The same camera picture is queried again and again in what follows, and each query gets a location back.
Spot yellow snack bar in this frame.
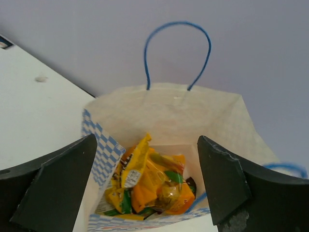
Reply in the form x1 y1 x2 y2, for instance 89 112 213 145
121 133 152 188
104 187 125 214
114 214 145 221

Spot checkered paper bag blue handles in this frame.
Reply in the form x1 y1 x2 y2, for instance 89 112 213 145
81 21 309 232

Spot yellow snack bar bottom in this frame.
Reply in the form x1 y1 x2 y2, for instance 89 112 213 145
114 214 145 221

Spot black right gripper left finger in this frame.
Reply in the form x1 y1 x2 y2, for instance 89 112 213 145
0 134 97 232

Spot yellow snack bar top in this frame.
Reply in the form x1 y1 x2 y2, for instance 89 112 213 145
121 133 152 188

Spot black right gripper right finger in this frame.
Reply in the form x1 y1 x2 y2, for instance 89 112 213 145
197 136 309 232

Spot purple brown candy packet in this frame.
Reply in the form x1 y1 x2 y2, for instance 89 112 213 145
112 146 136 188

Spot orange mango candy bag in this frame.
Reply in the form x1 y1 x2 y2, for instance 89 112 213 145
131 147 196 216

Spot green snack bag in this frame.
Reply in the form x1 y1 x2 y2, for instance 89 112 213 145
96 188 157 219

